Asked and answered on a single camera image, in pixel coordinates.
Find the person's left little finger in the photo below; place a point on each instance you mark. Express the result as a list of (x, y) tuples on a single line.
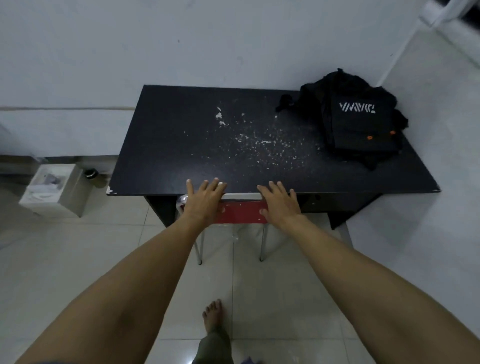
[(190, 188)]

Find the person's left forearm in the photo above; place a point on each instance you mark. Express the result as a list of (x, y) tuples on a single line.
[(123, 296)]

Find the red metal-framed chair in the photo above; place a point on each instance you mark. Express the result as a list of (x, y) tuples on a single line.
[(240, 215)]

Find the black wooden desk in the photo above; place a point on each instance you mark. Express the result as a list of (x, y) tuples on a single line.
[(180, 146)]

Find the black fabric bag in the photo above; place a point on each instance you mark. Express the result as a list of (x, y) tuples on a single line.
[(356, 120)]

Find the person's left hand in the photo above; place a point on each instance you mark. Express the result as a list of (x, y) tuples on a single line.
[(202, 206)]

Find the white door frame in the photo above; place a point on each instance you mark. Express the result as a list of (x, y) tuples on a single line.
[(446, 11)]

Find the person's right hand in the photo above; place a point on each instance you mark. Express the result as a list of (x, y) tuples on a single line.
[(281, 208)]

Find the person's bare foot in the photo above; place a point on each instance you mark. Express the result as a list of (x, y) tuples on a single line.
[(213, 315)]

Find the olive trouser leg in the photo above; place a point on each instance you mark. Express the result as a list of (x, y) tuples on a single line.
[(213, 348)]

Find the person's right thumb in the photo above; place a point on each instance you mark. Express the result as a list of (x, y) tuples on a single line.
[(264, 214)]

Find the person's right middle finger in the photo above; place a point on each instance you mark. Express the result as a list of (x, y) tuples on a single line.
[(273, 188)]

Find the person's right forearm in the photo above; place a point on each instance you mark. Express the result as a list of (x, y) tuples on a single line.
[(371, 292)]

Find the person's left middle finger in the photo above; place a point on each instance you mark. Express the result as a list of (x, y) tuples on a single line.
[(213, 185)]

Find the dark round jar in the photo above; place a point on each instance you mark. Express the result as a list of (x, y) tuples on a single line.
[(91, 175)]

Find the white cardboard box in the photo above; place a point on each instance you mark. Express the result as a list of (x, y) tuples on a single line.
[(52, 191)]

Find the person's right little finger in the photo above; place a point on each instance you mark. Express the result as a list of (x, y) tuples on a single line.
[(292, 195)]

